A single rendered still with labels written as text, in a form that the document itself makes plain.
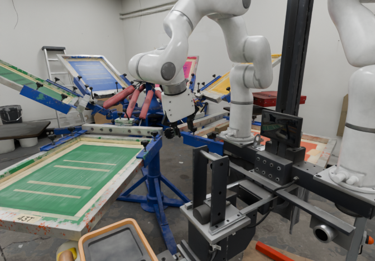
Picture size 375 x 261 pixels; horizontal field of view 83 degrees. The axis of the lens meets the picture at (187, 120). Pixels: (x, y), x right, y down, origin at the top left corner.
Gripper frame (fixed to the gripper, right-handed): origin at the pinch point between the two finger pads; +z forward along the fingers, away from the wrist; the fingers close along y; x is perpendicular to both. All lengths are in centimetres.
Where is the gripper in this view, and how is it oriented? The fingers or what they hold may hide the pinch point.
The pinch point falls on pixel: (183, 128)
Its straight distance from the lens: 75.9
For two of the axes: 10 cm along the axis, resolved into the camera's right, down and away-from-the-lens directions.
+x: 4.8, 3.9, -7.8
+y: -8.6, 3.9, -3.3
